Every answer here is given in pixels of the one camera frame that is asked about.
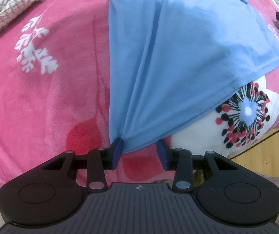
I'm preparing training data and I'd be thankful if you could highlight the wooden furniture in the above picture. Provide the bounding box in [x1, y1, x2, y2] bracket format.
[231, 128, 279, 177]

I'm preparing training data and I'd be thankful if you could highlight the light blue t-shirt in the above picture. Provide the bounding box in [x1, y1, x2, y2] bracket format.
[108, 0, 279, 153]

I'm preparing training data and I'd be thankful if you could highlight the pink floral fleece blanket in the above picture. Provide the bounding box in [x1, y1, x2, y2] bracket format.
[0, 0, 279, 187]

